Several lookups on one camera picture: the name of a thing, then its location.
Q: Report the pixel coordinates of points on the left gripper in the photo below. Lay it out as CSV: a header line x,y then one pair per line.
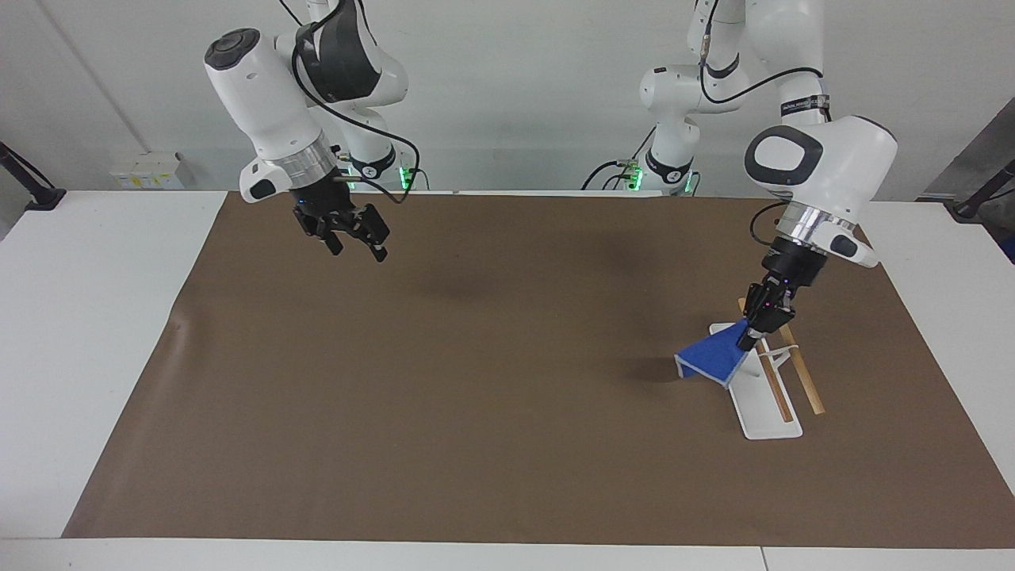
x,y
795,268

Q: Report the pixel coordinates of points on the black stand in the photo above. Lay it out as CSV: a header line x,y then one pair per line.
x,y
974,205
40,194

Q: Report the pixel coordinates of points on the white box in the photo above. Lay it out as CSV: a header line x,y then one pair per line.
x,y
151,170

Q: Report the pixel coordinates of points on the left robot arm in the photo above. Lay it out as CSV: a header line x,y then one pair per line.
x,y
848,159

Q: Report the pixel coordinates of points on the blue towel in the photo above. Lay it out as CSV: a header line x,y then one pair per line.
x,y
714,357

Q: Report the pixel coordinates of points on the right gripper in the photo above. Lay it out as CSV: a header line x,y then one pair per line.
x,y
317,208

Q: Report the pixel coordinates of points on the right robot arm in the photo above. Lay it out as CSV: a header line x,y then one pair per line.
x,y
262,87

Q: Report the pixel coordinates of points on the white rack with wooden bars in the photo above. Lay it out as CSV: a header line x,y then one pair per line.
x,y
765,412

